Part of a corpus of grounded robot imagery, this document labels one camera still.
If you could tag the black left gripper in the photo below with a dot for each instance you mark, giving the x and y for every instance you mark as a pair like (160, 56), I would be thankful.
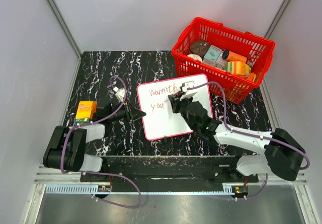
(136, 113)

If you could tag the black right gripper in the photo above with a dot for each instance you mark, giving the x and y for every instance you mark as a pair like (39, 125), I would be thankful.
(175, 102)

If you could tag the pink framed whiteboard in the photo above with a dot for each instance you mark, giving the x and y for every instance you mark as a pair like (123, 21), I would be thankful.
(160, 121)

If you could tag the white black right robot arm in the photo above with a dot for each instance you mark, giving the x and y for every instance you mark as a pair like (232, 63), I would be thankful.
(274, 152)

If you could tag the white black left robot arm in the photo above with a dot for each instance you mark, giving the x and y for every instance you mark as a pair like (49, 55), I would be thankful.
(66, 148)

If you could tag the orange yellow snack box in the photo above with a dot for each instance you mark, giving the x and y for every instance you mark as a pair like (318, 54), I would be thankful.
(85, 111)

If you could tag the brown bread loaf package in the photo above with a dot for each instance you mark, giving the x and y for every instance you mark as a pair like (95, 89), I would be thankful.
(199, 47)

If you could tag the teal white small box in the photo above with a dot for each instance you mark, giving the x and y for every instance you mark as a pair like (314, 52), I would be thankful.
(212, 54)

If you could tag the orange bottle with blue cap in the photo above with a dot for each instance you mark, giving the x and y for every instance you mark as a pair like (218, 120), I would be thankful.
(231, 56)

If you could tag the yellow green sponge pack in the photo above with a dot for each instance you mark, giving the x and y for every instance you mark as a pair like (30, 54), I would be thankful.
(238, 67)

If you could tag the red plastic shopping basket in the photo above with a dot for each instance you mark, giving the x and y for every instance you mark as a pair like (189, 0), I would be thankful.
(257, 50)

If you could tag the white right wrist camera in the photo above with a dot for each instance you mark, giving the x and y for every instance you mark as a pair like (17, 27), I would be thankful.
(186, 91)

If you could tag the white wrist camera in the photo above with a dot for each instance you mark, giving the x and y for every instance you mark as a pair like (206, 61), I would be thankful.
(119, 94)
(186, 91)

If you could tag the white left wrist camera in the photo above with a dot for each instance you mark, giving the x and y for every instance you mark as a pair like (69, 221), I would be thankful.
(119, 94)

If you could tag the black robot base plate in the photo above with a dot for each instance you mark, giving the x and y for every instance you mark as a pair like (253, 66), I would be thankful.
(177, 174)

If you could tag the white slotted cable duct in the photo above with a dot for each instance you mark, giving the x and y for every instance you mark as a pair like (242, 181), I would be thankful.
(78, 189)

